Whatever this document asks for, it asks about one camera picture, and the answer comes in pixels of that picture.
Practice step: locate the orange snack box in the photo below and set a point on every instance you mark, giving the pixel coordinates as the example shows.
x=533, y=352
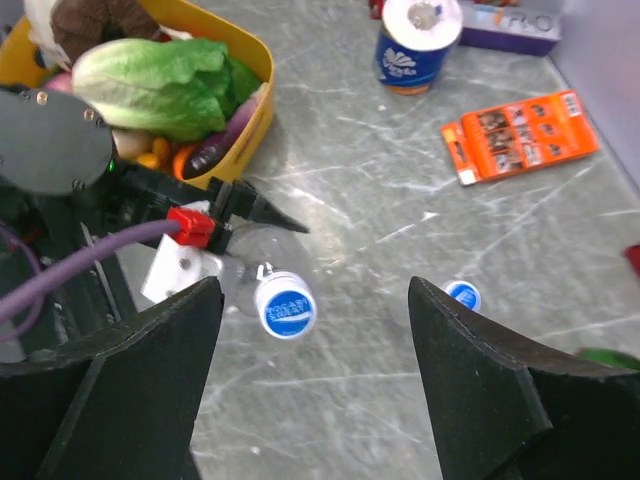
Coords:
x=519, y=137

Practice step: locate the red flat box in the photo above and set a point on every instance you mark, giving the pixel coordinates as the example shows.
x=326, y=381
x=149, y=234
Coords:
x=632, y=254

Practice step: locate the purple eggplant toy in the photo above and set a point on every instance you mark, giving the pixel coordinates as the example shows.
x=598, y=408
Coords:
x=211, y=151

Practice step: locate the red snack bag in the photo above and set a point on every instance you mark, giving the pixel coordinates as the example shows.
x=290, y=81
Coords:
x=375, y=8

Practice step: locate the toilet paper roll blue wrap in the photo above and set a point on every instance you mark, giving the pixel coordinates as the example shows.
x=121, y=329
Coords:
x=414, y=40

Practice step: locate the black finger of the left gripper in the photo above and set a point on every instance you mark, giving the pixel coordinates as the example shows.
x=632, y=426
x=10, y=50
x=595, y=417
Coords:
x=241, y=199

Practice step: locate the blue bottle cap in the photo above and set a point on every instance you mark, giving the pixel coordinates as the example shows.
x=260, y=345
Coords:
x=465, y=293
x=285, y=305

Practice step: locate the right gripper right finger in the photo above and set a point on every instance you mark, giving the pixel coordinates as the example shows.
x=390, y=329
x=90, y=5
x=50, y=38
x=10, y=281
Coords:
x=503, y=406

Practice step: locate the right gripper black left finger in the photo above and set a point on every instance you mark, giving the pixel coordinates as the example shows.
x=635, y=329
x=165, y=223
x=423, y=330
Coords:
x=120, y=403

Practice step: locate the purple onion toy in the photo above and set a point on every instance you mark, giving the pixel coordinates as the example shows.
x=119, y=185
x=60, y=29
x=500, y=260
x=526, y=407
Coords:
x=61, y=82

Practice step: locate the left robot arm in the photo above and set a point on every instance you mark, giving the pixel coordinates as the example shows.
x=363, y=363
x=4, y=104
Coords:
x=69, y=202

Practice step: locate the clear plastic bottle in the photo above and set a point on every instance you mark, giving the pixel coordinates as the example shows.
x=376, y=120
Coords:
x=255, y=251

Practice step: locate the green glass bottle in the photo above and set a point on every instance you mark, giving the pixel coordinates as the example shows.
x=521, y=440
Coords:
x=609, y=357

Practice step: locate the brown mushroom toy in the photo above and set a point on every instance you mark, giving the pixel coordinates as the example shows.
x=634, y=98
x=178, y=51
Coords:
x=81, y=25

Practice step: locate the green lettuce toy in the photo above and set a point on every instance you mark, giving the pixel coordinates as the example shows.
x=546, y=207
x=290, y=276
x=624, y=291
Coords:
x=181, y=89

